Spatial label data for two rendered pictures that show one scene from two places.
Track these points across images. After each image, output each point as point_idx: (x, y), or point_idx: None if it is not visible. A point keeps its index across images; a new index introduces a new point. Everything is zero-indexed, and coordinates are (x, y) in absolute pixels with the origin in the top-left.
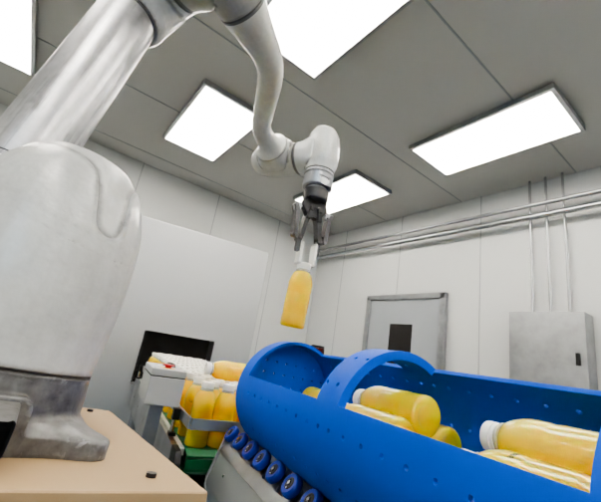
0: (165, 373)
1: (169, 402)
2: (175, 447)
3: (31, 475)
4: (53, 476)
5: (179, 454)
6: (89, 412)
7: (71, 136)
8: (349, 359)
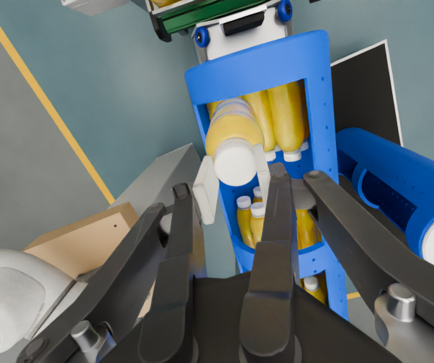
0: (83, 1)
1: (115, 6)
2: (151, 16)
3: (144, 308)
4: (147, 307)
5: (159, 31)
6: (116, 230)
7: None
8: (252, 257)
